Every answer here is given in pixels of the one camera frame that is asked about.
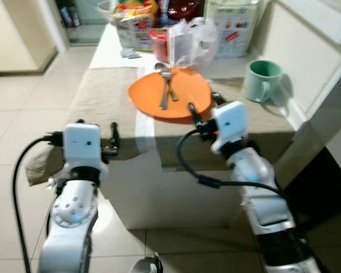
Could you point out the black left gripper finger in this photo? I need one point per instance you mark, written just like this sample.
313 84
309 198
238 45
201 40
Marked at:
115 132

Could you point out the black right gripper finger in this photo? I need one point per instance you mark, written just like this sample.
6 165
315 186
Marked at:
192 112
219 99

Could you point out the orange plate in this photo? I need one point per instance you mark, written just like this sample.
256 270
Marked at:
187 91

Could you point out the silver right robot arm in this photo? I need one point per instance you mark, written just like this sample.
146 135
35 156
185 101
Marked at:
256 170

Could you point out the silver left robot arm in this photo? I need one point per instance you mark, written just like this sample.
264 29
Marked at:
74 210

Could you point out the beige linen table cloth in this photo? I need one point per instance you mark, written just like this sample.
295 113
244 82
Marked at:
102 96

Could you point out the green mug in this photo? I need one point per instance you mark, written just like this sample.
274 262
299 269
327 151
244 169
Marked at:
264 79

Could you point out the white plastic bag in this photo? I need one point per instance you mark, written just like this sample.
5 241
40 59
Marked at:
202 42

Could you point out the small white carton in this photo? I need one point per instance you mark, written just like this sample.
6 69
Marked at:
175 45

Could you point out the white table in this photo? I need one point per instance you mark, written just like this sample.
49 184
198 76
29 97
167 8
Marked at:
176 193

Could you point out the red plastic cup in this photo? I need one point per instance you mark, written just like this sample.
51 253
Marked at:
158 48

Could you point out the cream cracker package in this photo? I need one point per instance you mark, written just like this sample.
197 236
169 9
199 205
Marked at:
236 28

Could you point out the small grey white packets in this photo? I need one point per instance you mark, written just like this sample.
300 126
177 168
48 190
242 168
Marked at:
129 54

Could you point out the dark red snack bag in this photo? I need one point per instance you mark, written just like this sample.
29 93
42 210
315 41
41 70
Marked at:
182 8

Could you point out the yellow red snack bag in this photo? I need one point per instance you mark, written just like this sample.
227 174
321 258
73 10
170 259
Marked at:
133 28

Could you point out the white counter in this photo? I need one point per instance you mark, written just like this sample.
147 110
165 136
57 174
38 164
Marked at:
324 74

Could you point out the dark bottle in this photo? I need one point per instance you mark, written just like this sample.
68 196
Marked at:
64 17
75 18

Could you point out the beige cabinet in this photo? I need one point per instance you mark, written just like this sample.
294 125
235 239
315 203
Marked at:
17 34

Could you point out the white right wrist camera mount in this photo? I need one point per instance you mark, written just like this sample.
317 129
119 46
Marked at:
230 122

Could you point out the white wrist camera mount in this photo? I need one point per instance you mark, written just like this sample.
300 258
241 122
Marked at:
82 145
230 122

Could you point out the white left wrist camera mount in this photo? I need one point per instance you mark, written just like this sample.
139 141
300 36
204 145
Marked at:
82 145

